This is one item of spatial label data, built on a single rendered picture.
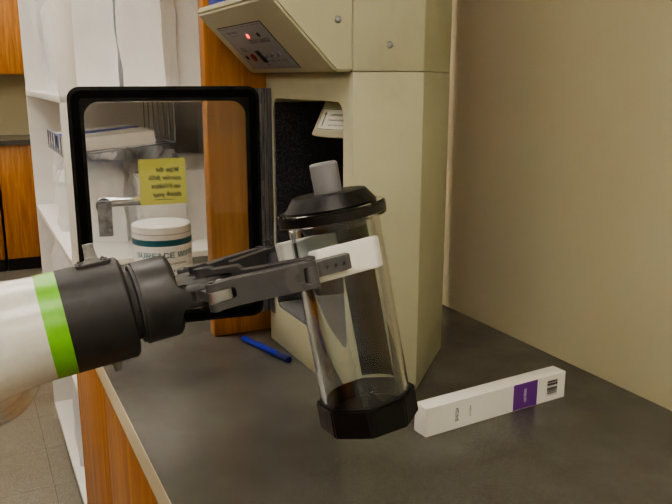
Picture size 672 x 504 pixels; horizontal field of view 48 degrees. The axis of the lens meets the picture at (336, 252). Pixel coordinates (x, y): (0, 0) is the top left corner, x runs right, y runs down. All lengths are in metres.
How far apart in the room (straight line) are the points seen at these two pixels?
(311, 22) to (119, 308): 0.48
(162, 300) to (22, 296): 0.11
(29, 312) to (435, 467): 0.52
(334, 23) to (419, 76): 0.15
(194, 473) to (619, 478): 0.51
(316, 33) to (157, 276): 0.44
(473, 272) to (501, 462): 0.63
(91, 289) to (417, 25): 0.60
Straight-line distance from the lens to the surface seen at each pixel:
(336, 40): 1.00
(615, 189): 1.24
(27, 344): 0.65
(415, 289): 1.10
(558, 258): 1.34
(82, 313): 0.65
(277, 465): 0.95
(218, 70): 1.32
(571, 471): 0.98
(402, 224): 1.07
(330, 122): 1.12
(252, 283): 0.65
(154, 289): 0.66
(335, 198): 0.70
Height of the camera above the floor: 1.40
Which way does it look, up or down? 13 degrees down
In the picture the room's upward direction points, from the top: straight up
